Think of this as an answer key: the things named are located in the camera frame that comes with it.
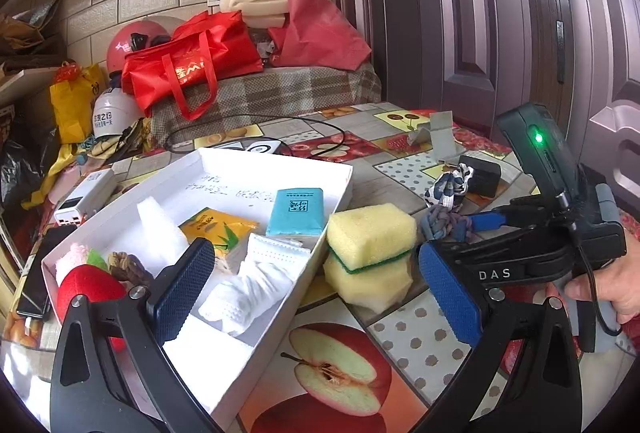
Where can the white folded card stand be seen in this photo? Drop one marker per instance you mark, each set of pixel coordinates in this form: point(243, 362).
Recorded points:
point(442, 138)

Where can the yellow shopping bag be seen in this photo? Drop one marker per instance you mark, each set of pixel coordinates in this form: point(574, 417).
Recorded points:
point(75, 108)

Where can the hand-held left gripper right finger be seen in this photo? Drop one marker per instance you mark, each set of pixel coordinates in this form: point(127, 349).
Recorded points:
point(445, 293)

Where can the pink fluffy ball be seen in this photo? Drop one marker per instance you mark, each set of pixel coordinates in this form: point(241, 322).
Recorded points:
point(72, 258)

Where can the white helmet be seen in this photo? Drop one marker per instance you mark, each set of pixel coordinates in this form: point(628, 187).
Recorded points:
point(112, 110)

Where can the red tote bag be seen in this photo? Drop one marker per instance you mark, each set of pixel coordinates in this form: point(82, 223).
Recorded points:
point(200, 58)

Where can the black smartphone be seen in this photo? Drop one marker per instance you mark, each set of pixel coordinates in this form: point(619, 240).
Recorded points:
point(40, 273)

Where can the plaid blanket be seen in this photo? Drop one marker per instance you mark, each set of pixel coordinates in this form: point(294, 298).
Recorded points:
point(280, 93)

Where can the white device with black ovals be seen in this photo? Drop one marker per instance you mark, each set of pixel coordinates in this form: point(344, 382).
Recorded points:
point(265, 147)

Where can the blue tissue pack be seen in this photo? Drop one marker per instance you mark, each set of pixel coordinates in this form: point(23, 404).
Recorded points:
point(295, 213)

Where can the black plastic bag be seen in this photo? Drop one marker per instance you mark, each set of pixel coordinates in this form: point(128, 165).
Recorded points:
point(20, 173)

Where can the pink helmet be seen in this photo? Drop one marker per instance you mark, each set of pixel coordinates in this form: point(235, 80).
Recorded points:
point(120, 48)

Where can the white crumpled tissue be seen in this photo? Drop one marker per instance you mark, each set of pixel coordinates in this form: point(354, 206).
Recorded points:
point(160, 228)

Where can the brown braided knot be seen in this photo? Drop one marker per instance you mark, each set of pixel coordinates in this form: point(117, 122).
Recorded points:
point(127, 265)

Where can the red strawberry plush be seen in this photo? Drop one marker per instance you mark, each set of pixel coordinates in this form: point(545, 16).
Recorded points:
point(90, 285)

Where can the yellow tissue pack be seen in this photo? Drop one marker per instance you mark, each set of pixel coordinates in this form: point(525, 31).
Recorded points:
point(220, 225)

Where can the wooden shelf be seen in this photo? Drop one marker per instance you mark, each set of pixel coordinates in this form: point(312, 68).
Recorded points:
point(30, 78)

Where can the white cardboard box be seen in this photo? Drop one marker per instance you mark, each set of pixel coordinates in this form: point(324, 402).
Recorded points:
point(235, 363)

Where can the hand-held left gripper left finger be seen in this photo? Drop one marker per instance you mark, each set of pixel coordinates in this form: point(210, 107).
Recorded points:
point(182, 288)

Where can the crumpled white face mask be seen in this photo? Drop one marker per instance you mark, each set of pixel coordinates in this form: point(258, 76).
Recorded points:
point(245, 298)

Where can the yellow cloth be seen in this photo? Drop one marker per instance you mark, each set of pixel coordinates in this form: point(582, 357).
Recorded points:
point(65, 158)

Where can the fruit printed tablecloth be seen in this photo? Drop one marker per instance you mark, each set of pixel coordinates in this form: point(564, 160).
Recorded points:
point(410, 328)

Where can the black power adapter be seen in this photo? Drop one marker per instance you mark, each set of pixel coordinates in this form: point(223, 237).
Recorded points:
point(482, 175)

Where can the red fabric bag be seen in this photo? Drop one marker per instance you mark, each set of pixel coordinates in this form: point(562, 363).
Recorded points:
point(315, 33)

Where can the white power bank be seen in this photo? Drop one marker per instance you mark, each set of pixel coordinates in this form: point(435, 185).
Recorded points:
point(85, 195)

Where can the person's right hand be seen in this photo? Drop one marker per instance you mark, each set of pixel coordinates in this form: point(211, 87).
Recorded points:
point(620, 283)

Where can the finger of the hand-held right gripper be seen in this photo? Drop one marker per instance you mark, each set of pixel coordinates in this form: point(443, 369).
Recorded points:
point(500, 273)
point(487, 221)

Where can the yellow sponge with green scourer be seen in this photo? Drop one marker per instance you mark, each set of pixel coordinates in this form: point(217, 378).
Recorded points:
point(365, 285)
point(370, 233)

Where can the folded white face mask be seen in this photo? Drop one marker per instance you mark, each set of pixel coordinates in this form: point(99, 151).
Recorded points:
point(275, 253)

